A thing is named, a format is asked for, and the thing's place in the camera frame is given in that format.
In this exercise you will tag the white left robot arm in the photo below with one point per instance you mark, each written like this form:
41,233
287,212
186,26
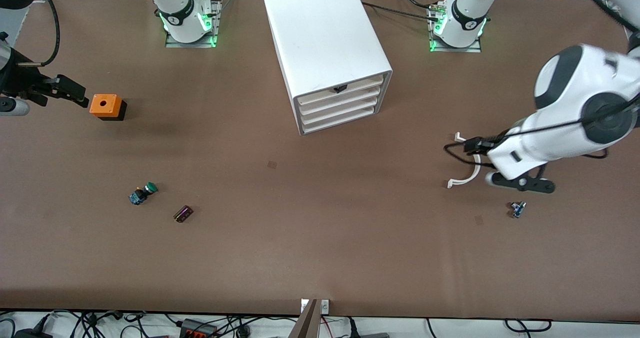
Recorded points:
565,87

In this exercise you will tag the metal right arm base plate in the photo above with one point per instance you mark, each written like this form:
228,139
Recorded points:
216,25

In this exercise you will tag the white plain drawer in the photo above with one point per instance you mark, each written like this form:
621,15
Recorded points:
340,111
345,101
340,120

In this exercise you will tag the black red power strip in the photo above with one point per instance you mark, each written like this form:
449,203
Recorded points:
199,328

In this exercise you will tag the white curved plastic bracket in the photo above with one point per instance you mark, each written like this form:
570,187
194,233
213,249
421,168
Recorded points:
451,183

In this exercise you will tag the white metal bracket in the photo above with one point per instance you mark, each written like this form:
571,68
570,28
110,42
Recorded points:
325,306

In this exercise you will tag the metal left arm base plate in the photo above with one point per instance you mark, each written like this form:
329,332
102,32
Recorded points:
475,48

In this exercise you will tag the orange button box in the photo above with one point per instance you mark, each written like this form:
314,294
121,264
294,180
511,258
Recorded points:
105,106

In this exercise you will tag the brown wooden beam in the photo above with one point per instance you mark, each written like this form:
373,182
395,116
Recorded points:
305,325

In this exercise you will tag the white drawer cabinet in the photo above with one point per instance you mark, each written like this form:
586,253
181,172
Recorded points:
325,32

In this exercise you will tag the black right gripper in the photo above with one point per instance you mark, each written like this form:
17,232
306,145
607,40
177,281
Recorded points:
24,82

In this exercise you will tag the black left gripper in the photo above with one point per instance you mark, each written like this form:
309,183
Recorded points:
473,145

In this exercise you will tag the green push button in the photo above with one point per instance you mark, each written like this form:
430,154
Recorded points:
142,194

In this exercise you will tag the small blue component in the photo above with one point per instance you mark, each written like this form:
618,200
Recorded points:
517,209

